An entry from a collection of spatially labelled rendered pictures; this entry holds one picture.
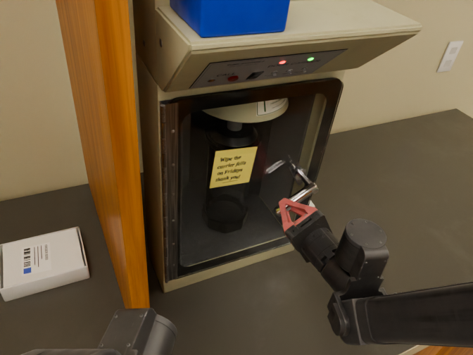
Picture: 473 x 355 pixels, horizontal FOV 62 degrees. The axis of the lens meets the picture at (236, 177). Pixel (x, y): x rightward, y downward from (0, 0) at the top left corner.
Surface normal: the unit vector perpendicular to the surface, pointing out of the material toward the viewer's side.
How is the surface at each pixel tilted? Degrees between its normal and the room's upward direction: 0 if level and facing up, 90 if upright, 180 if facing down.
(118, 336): 22
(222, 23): 90
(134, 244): 90
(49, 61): 90
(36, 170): 90
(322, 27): 0
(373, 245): 1
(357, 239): 1
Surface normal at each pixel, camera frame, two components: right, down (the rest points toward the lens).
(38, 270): 0.10, -0.77
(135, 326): -0.26, -0.82
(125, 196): 0.43, 0.61
